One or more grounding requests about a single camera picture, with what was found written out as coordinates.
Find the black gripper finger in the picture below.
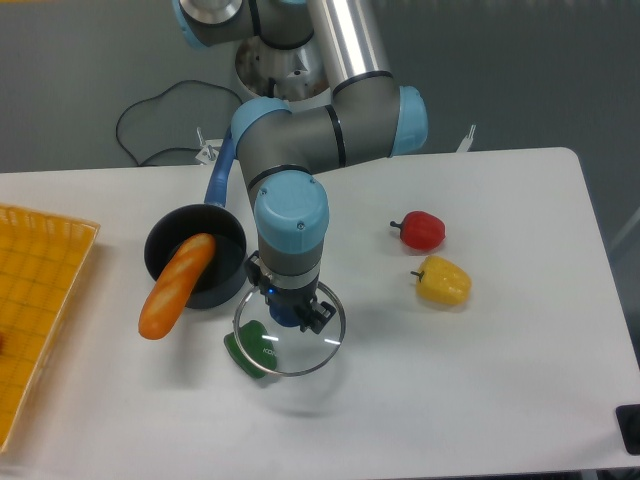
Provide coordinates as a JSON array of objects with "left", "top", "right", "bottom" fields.
[
  {"left": 293, "top": 304, "right": 314, "bottom": 332},
  {"left": 309, "top": 300, "right": 334, "bottom": 334}
]

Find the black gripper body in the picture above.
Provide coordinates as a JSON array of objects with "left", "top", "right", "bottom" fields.
[{"left": 244, "top": 251, "right": 320, "bottom": 309}]

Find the glass pot lid blue knob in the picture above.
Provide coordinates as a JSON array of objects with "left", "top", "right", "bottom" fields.
[{"left": 232, "top": 283, "right": 346, "bottom": 377}]

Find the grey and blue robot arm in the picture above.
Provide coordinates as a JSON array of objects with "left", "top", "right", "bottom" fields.
[{"left": 173, "top": 1, "right": 428, "bottom": 332}]

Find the green toy bell pepper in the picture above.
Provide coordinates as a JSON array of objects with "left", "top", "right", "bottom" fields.
[{"left": 223, "top": 320, "right": 277, "bottom": 379}]

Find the yellow toy bell pepper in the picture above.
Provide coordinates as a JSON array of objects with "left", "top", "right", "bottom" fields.
[{"left": 411, "top": 255, "right": 472, "bottom": 306}]

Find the red toy bell pepper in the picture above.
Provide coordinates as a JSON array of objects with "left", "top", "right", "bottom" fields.
[{"left": 389, "top": 211, "right": 446, "bottom": 251}]

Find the orange toy baguette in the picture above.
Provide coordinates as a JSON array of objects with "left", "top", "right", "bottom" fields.
[{"left": 138, "top": 233, "right": 216, "bottom": 340}]

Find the metal table clamp left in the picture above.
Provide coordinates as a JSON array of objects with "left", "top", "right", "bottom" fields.
[{"left": 195, "top": 127, "right": 218, "bottom": 165}]

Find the metal table clamp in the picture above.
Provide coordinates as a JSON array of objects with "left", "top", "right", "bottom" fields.
[
  {"left": 195, "top": 127, "right": 218, "bottom": 165},
  {"left": 456, "top": 124, "right": 476, "bottom": 153}
]

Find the metal table clamp right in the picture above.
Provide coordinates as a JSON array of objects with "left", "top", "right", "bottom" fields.
[{"left": 456, "top": 124, "right": 476, "bottom": 153}]

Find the yellow plastic basket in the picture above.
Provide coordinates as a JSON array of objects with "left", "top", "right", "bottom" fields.
[{"left": 1, "top": 204, "right": 100, "bottom": 452}]

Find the black device at table edge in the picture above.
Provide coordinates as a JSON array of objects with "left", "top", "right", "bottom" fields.
[{"left": 615, "top": 404, "right": 640, "bottom": 456}]

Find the dark pot blue handle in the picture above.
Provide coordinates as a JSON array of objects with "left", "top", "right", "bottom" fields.
[{"left": 144, "top": 132, "right": 247, "bottom": 310}]

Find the black cable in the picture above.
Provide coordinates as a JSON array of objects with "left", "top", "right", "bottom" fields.
[{"left": 115, "top": 79, "right": 244, "bottom": 167}]

